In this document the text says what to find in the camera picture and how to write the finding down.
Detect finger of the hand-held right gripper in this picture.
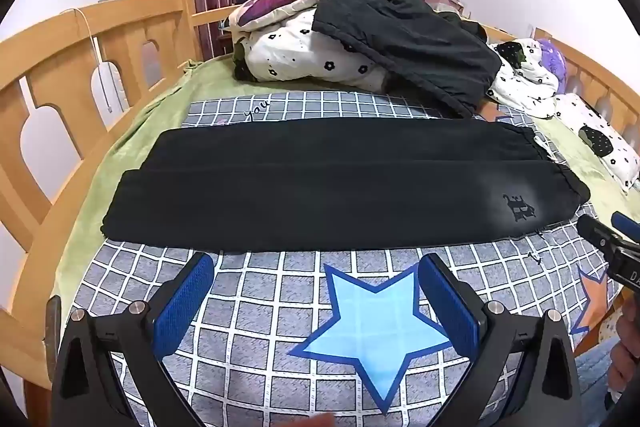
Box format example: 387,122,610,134
611,211,640,242
576,214,626,260

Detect person's jeans leg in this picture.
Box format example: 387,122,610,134
574,337,622,414

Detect person's right hand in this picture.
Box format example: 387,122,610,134
614,307,640,395

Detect white cable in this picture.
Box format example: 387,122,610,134
74,8,114,114

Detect black pants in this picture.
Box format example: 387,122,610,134
101,117,592,254

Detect checkered star blanket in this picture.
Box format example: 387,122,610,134
55,89,617,427

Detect dotted mattress cover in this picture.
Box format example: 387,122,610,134
597,301,627,349

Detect purple patchwork pillow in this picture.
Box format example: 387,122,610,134
222,0,333,32

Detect black jacket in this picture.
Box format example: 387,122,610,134
311,0,503,120

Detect white floral pillow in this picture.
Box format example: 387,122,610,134
555,93,640,195

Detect wooden bed frame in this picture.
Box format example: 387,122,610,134
0,0,640,427

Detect green bedsheet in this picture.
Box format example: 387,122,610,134
52,57,640,308

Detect white floral quilt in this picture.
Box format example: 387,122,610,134
232,9,561,118

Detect purple plush toy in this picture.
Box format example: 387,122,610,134
537,38,569,95

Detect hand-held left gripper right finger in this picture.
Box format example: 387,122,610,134
419,252,583,427

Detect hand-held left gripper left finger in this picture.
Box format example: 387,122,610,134
50,251,216,427

